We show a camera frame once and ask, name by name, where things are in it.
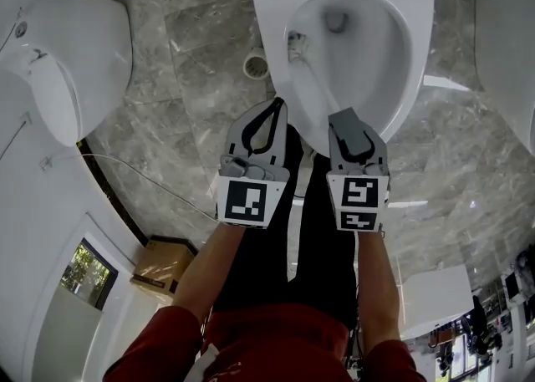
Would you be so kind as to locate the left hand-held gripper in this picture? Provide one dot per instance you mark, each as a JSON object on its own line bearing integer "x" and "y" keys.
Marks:
{"x": 244, "y": 200}

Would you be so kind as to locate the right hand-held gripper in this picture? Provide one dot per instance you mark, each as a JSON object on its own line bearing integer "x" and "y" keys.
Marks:
{"x": 359, "y": 200}

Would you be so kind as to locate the white toilet brush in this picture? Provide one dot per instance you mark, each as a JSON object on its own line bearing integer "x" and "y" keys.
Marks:
{"x": 349, "y": 129}

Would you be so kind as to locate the white open-lid toilet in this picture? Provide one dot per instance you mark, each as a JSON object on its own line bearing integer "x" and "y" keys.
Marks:
{"x": 355, "y": 79}

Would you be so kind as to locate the person's left forearm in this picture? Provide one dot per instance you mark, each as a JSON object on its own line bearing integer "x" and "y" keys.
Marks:
{"x": 209, "y": 271}

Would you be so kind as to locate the person's right forearm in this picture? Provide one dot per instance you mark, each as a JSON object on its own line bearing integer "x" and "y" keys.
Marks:
{"x": 378, "y": 288}

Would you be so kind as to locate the white closed-lid toilet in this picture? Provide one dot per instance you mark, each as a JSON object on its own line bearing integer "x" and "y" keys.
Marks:
{"x": 507, "y": 62}

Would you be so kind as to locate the white egg-shaped toilet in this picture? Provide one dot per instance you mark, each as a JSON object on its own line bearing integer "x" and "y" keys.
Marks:
{"x": 71, "y": 62}

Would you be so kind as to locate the black trousers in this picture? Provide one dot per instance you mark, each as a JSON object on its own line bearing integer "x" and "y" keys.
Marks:
{"x": 317, "y": 255}

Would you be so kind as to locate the small brown cardboard box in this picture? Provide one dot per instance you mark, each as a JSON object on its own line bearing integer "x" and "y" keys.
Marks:
{"x": 163, "y": 265}

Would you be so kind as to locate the white boxy appliance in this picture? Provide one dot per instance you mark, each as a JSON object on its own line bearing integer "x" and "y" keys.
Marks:
{"x": 436, "y": 301}

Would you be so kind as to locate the red shirt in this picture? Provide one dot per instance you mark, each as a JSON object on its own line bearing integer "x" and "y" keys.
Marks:
{"x": 267, "y": 347}

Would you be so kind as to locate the cluttered background equipment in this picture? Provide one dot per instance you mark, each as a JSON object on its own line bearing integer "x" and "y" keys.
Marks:
{"x": 485, "y": 330}

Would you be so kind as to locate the window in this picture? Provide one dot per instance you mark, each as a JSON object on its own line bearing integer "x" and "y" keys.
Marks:
{"x": 90, "y": 273}

